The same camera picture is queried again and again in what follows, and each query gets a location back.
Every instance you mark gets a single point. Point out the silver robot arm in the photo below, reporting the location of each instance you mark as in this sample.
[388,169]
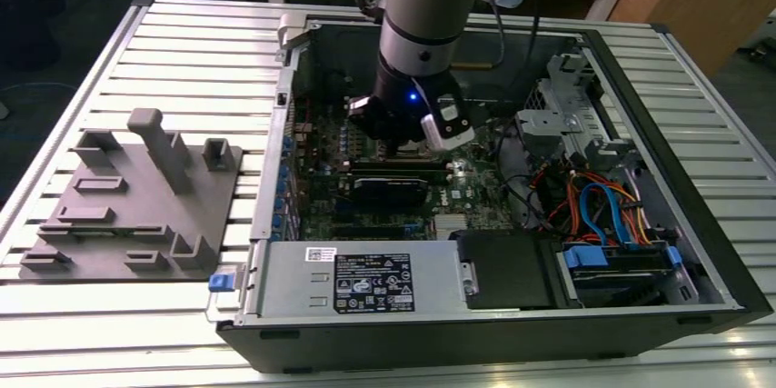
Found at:
[424,20]

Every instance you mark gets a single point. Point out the CPU socket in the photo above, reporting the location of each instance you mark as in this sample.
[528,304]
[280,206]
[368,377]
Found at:
[402,160]

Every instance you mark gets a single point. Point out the black RAM slot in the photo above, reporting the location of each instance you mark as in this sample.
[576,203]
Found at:
[400,175]
[400,164]

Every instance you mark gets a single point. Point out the black expansion slot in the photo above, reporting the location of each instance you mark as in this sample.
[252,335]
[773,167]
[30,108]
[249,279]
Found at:
[369,232]

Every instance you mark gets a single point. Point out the black drive bay cover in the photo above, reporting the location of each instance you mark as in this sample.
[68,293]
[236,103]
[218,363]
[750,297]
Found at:
[514,270]

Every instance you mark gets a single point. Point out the black graphics card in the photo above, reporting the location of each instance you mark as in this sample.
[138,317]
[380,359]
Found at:
[388,192]

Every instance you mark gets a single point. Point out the green motherboard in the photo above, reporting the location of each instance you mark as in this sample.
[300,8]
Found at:
[485,179]

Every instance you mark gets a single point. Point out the silver chipset heat sink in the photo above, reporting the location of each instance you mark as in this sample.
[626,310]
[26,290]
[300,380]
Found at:
[450,222]

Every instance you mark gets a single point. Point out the metal drive cage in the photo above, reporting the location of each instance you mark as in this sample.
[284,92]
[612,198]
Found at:
[564,102]

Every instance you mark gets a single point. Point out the silver power supply unit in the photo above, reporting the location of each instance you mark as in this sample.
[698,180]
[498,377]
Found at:
[284,279]

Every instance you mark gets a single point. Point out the hard disk in blue carrier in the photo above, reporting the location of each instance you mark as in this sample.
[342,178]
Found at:
[584,257]

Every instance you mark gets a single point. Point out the grey parts rack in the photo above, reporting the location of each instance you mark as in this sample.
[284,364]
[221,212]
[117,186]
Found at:
[150,206]

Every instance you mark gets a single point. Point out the blue case latch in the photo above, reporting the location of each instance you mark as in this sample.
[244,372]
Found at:
[220,283]

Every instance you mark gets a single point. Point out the black PC case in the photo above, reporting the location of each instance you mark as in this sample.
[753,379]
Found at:
[424,342]

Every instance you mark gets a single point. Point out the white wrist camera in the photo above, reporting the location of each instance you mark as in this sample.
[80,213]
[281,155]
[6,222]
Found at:
[450,139]

